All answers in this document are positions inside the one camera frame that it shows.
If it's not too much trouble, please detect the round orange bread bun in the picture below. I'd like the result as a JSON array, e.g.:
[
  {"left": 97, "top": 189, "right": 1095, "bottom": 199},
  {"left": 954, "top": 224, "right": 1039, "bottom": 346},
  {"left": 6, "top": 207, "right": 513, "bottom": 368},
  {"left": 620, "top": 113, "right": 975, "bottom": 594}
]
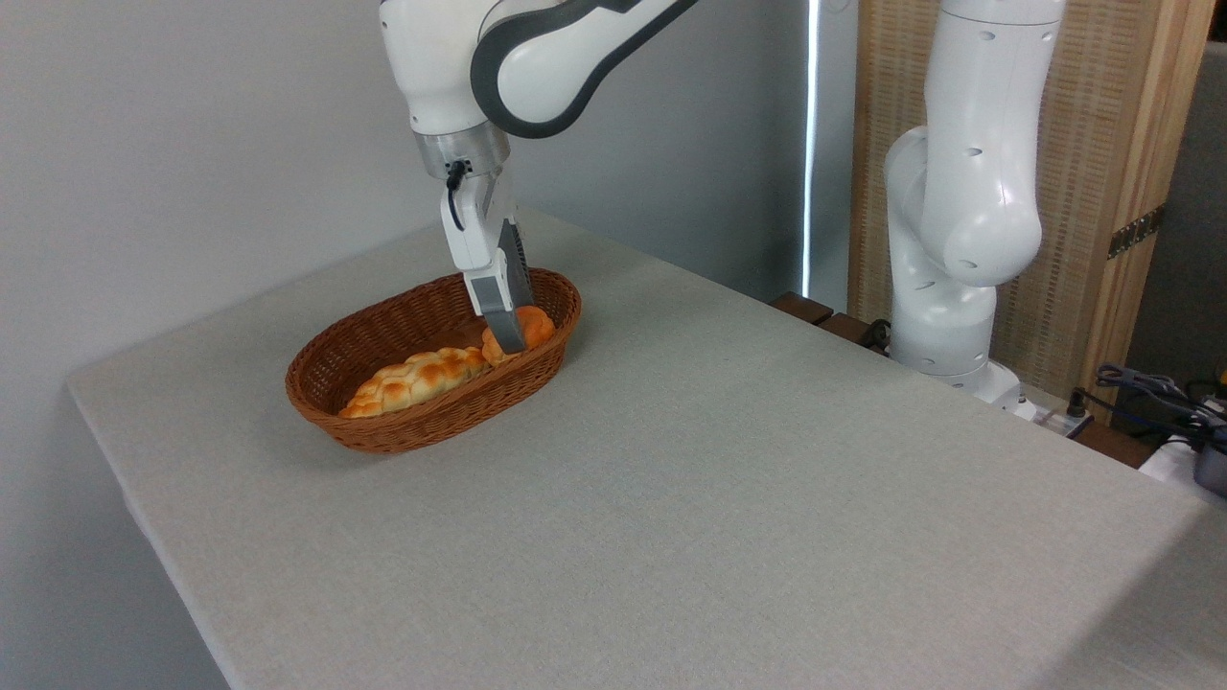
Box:
[{"left": 480, "top": 305, "right": 557, "bottom": 368}]

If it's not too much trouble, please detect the grey tablecloth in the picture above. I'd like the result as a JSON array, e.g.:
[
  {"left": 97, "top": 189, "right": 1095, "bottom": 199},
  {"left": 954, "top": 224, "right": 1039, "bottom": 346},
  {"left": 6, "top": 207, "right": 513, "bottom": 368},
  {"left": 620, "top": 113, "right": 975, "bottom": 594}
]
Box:
[{"left": 65, "top": 203, "right": 1227, "bottom": 690}]

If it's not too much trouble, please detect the white power strip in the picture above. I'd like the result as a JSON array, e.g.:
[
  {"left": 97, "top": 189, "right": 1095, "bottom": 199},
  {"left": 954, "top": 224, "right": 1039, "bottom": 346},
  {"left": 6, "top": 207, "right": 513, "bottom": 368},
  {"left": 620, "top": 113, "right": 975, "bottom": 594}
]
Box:
[{"left": 1014, "top": 397, "right": 1095, "bottom": 440}]

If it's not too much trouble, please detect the brown oval wicker basket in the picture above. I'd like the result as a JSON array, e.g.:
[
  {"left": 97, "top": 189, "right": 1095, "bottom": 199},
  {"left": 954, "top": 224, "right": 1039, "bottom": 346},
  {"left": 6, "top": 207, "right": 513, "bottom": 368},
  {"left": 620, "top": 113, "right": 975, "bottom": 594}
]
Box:
[{"left": 285, "top": 267, "right": 583, "bottom": 455}]

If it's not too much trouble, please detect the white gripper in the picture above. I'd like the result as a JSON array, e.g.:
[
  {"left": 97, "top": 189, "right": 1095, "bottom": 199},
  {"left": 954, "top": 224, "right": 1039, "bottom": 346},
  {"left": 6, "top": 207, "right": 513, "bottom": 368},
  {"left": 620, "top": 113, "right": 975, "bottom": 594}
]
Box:
[{"left": 440, "top": 163, "right": 536, "bottom": 355}]

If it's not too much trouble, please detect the metal screen hinge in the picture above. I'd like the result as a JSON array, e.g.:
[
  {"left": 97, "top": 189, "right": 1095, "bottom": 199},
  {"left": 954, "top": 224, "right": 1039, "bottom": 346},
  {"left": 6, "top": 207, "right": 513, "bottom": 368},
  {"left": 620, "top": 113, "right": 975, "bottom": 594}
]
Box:
[{"left": 1107, "top": 204, "right": 1168, "bottom": 261}]

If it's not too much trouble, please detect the bundle of dark cables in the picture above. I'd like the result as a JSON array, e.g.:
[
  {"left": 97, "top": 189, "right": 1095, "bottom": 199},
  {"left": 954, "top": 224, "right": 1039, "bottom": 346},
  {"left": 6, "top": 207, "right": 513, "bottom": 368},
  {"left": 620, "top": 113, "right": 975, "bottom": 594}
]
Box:
[{"left": 1095, "top": 362, "right": 1227, "bottom": 451}]

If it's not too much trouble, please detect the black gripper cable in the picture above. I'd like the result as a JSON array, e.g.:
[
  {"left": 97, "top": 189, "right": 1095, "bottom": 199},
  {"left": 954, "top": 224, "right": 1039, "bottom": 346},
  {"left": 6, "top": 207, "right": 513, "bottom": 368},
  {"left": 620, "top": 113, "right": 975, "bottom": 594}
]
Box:
[{"left": 445, "top": 160, "right": 474, "bottom": 234}]

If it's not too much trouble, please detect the long braided bread loaf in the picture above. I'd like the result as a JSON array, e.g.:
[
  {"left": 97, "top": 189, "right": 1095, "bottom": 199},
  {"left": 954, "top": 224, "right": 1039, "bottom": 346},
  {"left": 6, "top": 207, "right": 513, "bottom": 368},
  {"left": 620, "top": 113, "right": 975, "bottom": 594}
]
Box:
[{"left": 337, "top": 346, "right": 491, "bottom": 420}]

